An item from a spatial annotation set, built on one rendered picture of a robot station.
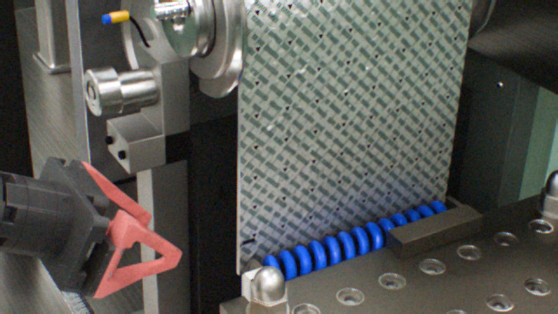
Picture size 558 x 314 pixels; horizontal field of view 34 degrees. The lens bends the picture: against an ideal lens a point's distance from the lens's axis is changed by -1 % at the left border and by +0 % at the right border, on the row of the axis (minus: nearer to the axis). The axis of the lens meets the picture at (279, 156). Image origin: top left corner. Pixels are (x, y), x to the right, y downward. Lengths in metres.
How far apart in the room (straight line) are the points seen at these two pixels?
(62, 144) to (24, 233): 0.63
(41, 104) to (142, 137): 0.62
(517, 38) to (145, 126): 0.38
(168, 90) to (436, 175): 0.28
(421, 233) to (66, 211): 0.33
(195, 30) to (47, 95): 0.73
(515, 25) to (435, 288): 0.29
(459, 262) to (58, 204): 0.37
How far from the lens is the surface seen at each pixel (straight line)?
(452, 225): 0.87
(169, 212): 0.86
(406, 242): 0.84
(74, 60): 1.14
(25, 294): 1.03
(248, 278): 0.77
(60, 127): 1.34
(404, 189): 0.89
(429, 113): 0.87
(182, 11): 0.73
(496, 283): 0.83
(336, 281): 0.81
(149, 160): 0.81
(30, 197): 0.68
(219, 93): 0.76
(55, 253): 0.70
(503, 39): 0.96
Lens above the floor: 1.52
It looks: 30 degrees down
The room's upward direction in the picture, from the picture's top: 2 degrees clockwise
